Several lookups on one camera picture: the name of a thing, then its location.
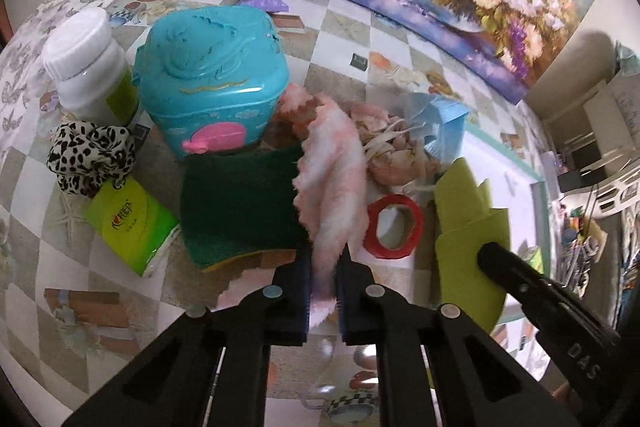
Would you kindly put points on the small black square object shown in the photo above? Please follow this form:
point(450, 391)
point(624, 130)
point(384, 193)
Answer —
point(359, 61)

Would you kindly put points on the teal plastic box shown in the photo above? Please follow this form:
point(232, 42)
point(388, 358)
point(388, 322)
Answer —
point(210, 72)

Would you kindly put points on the pink fluffy cloth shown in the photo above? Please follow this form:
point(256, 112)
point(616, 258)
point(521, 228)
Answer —
point(330, 187)

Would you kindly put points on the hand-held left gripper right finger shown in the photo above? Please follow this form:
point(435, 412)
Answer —
point(350, 302)

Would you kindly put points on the leopard print scrunchie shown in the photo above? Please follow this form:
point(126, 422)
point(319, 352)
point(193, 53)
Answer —
point(90, 157)

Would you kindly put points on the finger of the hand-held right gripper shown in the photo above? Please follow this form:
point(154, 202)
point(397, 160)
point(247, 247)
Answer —
point(505, 264)

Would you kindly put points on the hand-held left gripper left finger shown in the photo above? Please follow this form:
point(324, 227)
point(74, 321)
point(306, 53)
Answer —
point(295, 307)

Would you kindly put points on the red tape roll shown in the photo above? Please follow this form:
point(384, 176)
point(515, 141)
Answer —
point(372, 232)

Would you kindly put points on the green tissue pack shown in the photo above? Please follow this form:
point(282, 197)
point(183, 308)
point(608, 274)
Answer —
point(534, 257)
point(125, 222)

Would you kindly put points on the green microfibre cloth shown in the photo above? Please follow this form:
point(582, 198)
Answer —
point(460, 257)

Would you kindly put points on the green and yellow sponge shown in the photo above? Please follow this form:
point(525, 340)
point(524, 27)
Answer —
point(240, 207)

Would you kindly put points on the blue face mask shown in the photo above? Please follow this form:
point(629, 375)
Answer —
point(445, 117)

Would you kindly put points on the white tray with teal rim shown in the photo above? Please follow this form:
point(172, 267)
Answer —
point(510, 177)

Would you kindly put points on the white bottle with green label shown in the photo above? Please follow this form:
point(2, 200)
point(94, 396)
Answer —
point(80, 52)

